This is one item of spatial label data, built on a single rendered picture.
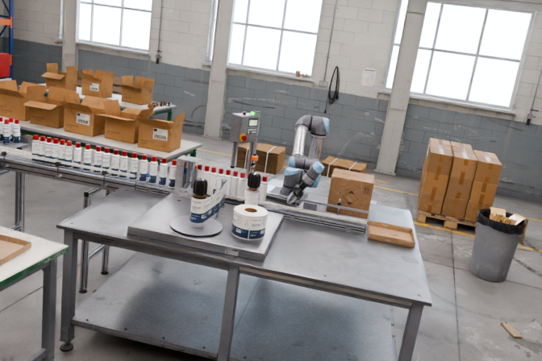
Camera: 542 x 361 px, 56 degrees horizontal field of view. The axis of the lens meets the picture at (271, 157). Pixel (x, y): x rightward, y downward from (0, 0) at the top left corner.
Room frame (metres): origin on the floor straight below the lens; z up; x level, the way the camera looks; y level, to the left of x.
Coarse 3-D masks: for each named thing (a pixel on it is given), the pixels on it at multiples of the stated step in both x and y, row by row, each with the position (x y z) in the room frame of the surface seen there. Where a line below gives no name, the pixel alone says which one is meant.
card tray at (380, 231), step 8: (368, 224) 3.38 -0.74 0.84; (376, 224) 3.37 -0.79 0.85; (384, 224) 3.36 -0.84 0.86; (392, 224) 3.36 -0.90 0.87; (368, 232) 3.23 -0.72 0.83; (376, 232) 3.25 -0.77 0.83; (384, 232) 3.27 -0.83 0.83; (392, 232) 3.29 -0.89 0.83; (400, 232) 3.32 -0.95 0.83; (408, 232) 3.34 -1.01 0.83; (384, 240) 3.11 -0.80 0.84; (392, 240) 3.10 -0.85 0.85; (400, 240) 3.09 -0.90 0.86; (408, 240) 3.18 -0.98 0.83
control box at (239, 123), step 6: (234, 114) 3.44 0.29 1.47; (240, 114) 3.45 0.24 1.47; (246, 114) 3.48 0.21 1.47; (234, 120) 3.44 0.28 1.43; (240, 120) 3.40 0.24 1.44; (246, 120) 3.43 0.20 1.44; (234, 126) 3.43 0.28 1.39; (240, 126) 3.40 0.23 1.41; (246, 126) 3.43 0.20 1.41; (234, 132) 3.43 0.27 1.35; (240, 132) 3.40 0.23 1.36; (246, 132) 3.44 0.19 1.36; (234, 138) 3.42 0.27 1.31; (240, 138) 3.40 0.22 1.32; (252, 138) 3.49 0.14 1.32
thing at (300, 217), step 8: (136, 184) 3.46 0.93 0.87; (152, 192) 3.44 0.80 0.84; (160, 192) 3.44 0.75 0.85; (168, 192) 3.42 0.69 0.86; (288, 216) 3.29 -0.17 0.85; (296, 216) 3.28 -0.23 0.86; (304, 216) 3.27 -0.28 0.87; (320, 224) 3.25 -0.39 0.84; (328, 224) 3.25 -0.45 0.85; (336, 224) 3.24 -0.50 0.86; (344, 224) 3.23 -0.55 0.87; (352, 224) 3.23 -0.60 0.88; (360, 232) 3.21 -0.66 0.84
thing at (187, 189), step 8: (176, 168) 3.32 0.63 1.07; (176, 176) 3.31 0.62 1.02; (184, 176) 3.33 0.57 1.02; (192, 176) 3.32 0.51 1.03; (176, 184) 3.31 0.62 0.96; (184, 184) 3.34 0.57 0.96; (192, 184) 3.32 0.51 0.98; (176, 192) 3.31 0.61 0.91; (184, 192) 3.30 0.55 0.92; (192, 192) 3.29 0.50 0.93
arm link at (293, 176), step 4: (288, 168) 3.70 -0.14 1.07; (292, 168) 3.70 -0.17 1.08; (296, 168) 3.71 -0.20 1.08; (288, 172) 3.67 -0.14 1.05; (292, 172) 3.66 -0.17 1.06; (296, 172) 3.66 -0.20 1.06; (300, 172) 3.68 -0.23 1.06; (284, 176) 3.71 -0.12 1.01; (288, 176) 3.66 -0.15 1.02; (292, 176) 3.66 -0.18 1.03; (296, 176) 3.66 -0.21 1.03; (300, 176) 3.66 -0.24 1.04; (284, 180) 3.69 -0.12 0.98; (288, 180) 3.66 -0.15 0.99; (292, 180) 3.66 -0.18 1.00; (296, 180) 3.66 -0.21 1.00; (300, 180) 3.66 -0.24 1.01; (284, 184) 3.68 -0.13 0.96; (288, 184) 3.66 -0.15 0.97; (292, 184) 3.66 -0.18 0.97; (296, 184) 3.67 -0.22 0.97
